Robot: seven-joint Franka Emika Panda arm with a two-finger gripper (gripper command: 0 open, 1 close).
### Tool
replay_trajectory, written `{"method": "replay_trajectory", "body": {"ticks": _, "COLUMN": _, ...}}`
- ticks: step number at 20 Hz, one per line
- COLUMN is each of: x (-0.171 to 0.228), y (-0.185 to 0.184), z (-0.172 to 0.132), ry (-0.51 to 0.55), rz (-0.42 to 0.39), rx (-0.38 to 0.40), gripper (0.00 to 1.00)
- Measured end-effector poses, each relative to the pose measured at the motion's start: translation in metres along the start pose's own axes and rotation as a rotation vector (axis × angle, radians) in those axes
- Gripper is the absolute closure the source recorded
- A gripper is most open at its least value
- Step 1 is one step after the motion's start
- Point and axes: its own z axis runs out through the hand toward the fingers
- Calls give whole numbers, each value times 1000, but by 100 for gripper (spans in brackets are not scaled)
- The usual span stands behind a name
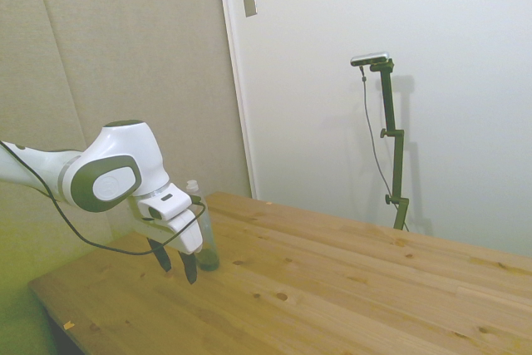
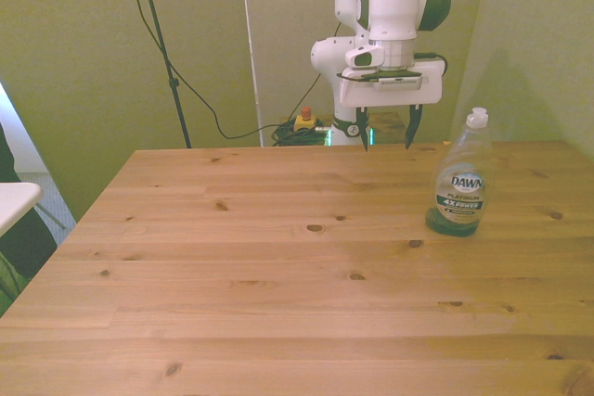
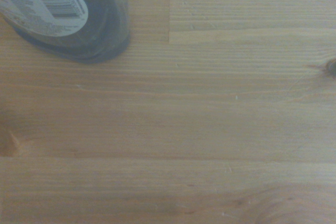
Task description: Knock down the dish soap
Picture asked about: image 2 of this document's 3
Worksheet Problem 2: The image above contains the black tripod stand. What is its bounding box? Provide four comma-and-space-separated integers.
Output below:
114, 0, 193, 149

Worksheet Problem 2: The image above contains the white side table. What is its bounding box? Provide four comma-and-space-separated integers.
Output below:
0, 182, 45, 237

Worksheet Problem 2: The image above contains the clear Dawn dish soap bottle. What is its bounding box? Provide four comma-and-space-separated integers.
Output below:
424, 107, 494, 238

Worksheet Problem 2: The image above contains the white vertical wall strip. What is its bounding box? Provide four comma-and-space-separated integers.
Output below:
238, 0, 266, 147

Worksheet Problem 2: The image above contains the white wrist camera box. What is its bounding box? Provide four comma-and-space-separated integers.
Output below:
343, 44, 387, 69

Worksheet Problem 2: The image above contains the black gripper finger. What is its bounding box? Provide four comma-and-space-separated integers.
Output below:
355, 106, 371, 153
404, 104, 424, 151

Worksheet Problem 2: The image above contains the thin black cable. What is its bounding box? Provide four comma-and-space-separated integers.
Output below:
119, 0, 282, 140

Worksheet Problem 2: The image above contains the yellow emergency stop button box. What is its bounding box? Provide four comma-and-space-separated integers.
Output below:
294, 107, 322, 133

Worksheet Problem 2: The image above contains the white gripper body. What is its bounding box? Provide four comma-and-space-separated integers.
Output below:
338, 58, 444, 108

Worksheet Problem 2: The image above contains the coiled black cable bundle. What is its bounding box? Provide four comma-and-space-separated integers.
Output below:
270, 119, 333, 147

